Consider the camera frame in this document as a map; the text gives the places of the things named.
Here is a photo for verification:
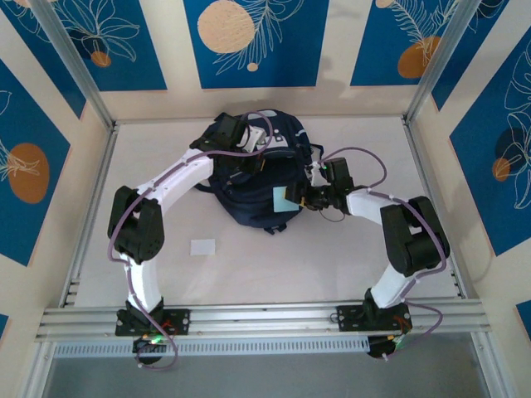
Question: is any light blue sticky note pad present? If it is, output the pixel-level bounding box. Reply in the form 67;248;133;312
272;186;301;214

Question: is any navy blue backpack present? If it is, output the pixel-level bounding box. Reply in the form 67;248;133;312
192;108;325;235

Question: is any white card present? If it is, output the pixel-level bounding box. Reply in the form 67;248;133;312
189;239;217;256

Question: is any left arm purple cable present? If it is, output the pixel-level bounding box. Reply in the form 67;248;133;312
106;109;275;372

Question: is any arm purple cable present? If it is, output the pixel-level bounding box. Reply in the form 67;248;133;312
106;109;275;372
319;147;445;362

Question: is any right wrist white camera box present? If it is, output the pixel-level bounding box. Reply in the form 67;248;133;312
309;163;329;188

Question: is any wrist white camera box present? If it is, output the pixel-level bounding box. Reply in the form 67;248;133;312
309;163;329;188
238;124;267;153

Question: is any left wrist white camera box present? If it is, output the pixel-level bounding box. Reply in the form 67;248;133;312
238;124;267;153

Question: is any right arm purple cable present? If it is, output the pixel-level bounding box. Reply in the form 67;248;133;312
319;147;445;362

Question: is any aluminium table side rail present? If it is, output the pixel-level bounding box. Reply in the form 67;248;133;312
401;118;469;299
60;124;120;308

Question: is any aluminium frame cross rail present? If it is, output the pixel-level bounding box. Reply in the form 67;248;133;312
35;298;493;343

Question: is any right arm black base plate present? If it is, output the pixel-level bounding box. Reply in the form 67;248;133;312
336;304;412;332

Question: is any grey slotted cable duct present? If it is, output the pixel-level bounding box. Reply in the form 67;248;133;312
53;335;370;358

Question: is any aluminium frame post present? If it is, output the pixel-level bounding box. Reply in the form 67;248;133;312
404;0;490;125
31;0;116;129

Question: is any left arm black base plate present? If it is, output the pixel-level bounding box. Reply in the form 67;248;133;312
114;307;192;337

